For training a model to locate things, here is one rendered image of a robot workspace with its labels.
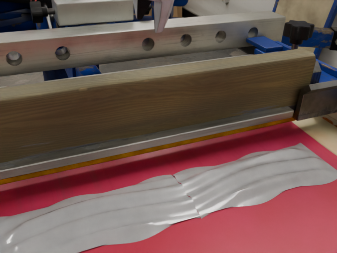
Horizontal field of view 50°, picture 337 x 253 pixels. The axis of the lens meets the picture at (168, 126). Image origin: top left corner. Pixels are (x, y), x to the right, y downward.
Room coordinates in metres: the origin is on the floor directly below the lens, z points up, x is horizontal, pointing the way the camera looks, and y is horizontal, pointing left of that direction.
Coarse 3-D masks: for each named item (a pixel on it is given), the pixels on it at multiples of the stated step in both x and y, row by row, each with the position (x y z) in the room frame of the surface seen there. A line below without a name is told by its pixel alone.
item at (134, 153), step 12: (288, 120) 0.43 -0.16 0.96; (228, 132) 0.39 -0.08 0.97; (240, 132) 0.40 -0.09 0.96; (168, 144) 0.36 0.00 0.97; (180, 144) 0.36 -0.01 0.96; (120, 156) 0.33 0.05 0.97; (60, 168) 0.30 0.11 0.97; (72, 168) 0.31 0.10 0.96; (0, 180) 0.28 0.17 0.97; (12, 180) 0.29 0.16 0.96
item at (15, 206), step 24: (96, 168) 0.32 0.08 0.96; (120, 168) 0.32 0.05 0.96; (144, 168) 0.33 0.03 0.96; (0, 192) 0.28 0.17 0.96; (24, 192) 0.28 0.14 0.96; (48, 192) 0.28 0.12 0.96; (72, 192) 0.28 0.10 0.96; (96, 192) 0.28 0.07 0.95; (0, 216) 0.24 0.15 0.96; (144, 240) 0.22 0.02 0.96; (168, 240) 0.22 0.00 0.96; (192, 240) 0.22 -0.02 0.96
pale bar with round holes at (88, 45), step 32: (32, 32) 0.54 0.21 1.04; (64, 32) 0.54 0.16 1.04; (96, 32) 0.55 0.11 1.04; (128, 32) 0.56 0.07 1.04; (192, 32) 0.61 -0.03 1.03; (224, 32) 0.64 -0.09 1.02; (256, 32) 0.67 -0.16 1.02; (0, 64) 0.48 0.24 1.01; (32, 64) 0.50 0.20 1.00; (64, 64) 0.52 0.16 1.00; (96, 64) 0.54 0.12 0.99
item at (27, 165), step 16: (256, 112) 0.39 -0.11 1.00; (272, 112) 0.39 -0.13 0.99; (288, 112) 0.40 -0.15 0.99; (176, 128) 0.35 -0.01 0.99; (192, 128) 0.35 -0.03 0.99; (208, 128) 0.35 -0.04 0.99; (224, 128) 0.36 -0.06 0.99; (240, 128) 0.37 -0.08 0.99; (96, 144) 0.31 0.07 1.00; (112, 144) 0.31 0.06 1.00; (128, 144) 0.31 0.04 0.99; (144, 144) 0.32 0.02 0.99; (160, 144) 0.33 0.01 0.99; (16, 160) 0.28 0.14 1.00; (32, 160) 0.28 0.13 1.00; (48, 160) 0.28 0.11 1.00; (64, 160) 0.29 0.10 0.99; (80, 160) 0.29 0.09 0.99; (0, 176) 0.26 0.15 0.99
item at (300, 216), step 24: (192, 144) 0.38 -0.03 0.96; (216, 144) 0.38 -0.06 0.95; (240, 144) 0.38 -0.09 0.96; (264, 144) 0.38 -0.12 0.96; (288, 144) 0.38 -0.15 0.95; (312, 144) 0.39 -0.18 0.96; (168, 168) 0.33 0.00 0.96; (336, 168) 0.34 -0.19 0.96; (288, 192) 0.29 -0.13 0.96; (312, 192) 0.29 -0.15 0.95; (336, 192) 0.29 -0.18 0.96; (216, 216) 0.25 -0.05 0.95; (240, 216) 0.25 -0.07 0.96; (264, 216) 0.26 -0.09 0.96; (288, 216) 0.26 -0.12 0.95; (312, 216) 0.26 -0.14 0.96; (336, 216) 0.26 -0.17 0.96; (216, 240) 0.22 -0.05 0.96; (240, 240) 0.23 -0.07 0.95; (264, 240) 0.23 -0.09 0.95; (288, 240) 0.23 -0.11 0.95; (312, 240) 0.23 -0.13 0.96; (336, 240) 0.23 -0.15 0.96
